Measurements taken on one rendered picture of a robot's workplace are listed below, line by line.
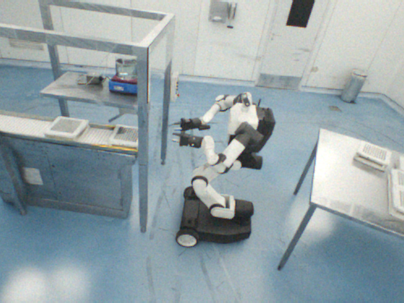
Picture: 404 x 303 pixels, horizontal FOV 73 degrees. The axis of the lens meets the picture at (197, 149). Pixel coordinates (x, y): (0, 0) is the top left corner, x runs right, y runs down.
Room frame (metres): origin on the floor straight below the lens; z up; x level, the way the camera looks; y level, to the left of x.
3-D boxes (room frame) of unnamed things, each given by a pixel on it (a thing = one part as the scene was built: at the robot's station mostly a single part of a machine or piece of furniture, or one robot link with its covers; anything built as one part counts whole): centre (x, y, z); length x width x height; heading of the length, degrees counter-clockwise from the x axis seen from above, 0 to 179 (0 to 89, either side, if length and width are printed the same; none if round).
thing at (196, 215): (1.71, -0.26, 0.19); 0.64 x 0.52 x 0.33; 90
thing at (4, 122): (1.71, 1.10, 0.81); 1.35 x 0.25 x 0.05; 90
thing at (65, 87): (1.69, 0.72, 1.25); 0.62 x 0.38 x 0.04; 90
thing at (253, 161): (1.71, -0.37, 0.85); 0.28 x 0.13 x 0.18; 90
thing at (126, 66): (1.74, 0.54, 1.46); 0.15 x 0.15 x 0.19
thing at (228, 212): (1.71, -0.30, 0.28); 0.21 x 0.20 x 0.13; 90
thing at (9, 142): (1.71, 1.10, 0.77); 1.30 x 0.29 x 0.10; 90
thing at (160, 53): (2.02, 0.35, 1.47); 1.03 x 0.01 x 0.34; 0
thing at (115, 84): (1.75, 0.54, 1.32); 0.21 x 0.20 x 0.09; 0
